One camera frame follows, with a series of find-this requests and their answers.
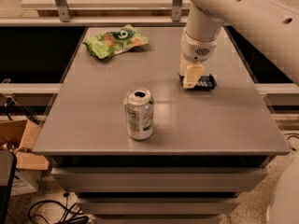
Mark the silver green 7up can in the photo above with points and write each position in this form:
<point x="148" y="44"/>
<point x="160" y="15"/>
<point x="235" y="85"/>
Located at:
<point x="139" y="105"/>

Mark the black object at left edge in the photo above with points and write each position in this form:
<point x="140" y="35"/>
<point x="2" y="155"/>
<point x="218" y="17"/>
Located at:
<point x="7" y="171"/>

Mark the metal shelf bracket middle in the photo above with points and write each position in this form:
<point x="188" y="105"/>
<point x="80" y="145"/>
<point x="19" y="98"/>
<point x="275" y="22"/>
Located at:
<point x="176" y="10"/>

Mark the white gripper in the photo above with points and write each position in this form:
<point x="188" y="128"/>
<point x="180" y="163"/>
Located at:
<point x="195" y="50"/>

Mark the brown cardboard box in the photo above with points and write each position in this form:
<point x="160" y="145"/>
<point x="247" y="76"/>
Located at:
<point x="21" y="135"/>

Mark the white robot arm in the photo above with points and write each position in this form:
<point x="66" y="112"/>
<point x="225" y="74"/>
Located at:
<point x="273" y="29"/>

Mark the dark blue rxbar wrapper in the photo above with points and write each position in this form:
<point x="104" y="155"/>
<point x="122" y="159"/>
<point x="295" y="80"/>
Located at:
<point x="205" y="83"/>

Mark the metal shelf bracket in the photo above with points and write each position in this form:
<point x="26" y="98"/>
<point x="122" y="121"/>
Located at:
<point x="176" y="10"/>
<point x="63" y="10"/>

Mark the metal shelf bracket left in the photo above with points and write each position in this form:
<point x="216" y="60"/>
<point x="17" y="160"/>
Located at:
<point x="63" y="10"/>

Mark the green chip bag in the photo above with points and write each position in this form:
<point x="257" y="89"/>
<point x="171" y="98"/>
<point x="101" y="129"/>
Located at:
<point x="114" y="43"/>

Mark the grey drawer cabinet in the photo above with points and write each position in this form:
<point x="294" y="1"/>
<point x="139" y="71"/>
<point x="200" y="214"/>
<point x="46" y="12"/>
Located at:
<point x="207" y="147"/>

